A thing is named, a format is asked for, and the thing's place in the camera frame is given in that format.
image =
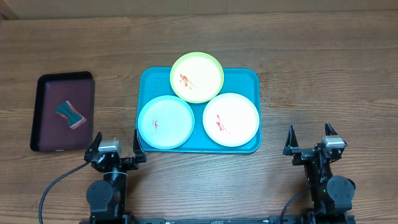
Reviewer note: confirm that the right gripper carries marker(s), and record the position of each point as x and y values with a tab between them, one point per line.
291	148

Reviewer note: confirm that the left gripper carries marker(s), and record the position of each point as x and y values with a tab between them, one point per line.
129	163

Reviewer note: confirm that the light blue plastic plate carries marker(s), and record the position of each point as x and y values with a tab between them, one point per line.
166	122

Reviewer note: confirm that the green and red sponge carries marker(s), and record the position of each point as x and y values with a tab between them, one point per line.
67	110

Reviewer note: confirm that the yellow-green plastic plate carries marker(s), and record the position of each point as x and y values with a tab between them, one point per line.
196	77

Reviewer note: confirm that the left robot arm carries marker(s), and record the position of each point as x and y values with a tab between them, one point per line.
107	197

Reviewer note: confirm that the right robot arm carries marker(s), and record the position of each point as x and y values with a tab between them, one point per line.
331	195

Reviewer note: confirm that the black rectangular sponge tray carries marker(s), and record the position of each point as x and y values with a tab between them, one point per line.
50	131

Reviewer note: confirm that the teal plastic serving tray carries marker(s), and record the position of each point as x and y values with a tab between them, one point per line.
155	81

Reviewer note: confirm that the white plastic plate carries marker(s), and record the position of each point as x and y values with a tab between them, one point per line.
231	119

